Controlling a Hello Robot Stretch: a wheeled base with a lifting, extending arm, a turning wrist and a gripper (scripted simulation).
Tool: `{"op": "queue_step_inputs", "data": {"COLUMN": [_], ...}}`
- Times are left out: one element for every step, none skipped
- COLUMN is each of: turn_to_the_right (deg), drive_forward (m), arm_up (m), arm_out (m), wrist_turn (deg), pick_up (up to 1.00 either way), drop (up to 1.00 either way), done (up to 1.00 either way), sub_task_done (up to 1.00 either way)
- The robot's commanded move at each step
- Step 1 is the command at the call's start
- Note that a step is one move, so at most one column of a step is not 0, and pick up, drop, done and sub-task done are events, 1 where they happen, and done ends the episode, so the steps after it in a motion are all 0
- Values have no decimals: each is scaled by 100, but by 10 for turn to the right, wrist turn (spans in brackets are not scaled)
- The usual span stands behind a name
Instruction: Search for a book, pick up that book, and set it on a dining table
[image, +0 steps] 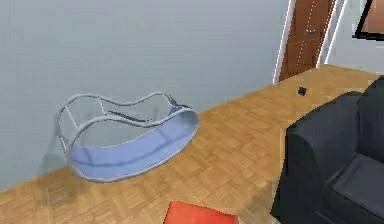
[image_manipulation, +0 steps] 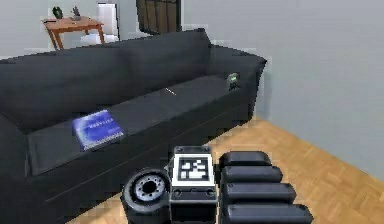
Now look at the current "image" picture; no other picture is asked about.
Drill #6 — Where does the red square object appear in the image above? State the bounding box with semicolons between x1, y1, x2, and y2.
162;200;240;224

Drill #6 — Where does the black sofa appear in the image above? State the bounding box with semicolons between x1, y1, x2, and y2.
270;75;384;224

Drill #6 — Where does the blue wire-frame basket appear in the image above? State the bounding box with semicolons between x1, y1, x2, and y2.
54;91;200;183

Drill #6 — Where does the brown wooden room door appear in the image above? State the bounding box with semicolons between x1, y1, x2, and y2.
278;0;336;82

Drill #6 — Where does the black framed picture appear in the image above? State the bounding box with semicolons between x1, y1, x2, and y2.
352;0;384;42

